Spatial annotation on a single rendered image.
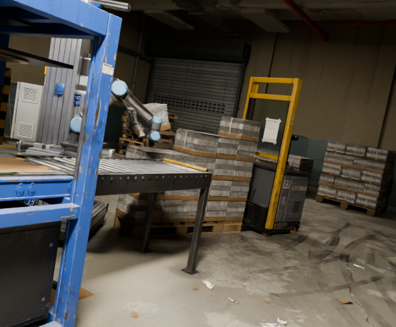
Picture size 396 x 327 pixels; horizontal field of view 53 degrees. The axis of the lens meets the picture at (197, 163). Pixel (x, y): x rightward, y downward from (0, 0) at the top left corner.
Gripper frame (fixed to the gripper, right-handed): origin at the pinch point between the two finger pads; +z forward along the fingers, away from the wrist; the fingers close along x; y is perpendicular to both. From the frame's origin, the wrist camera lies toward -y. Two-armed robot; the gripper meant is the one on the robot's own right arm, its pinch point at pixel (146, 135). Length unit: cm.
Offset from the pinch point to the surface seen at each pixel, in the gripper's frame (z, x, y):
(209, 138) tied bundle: 35, -70, -22
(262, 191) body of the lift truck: 83, -146, -111
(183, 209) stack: 30, -28, -86
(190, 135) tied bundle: 42, -53, -16
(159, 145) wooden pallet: 646, -162, -124
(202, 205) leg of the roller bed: -63, -19, -54
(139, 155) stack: 22.2, 5.3, -20.2
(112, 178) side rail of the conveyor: -121, 49, -3
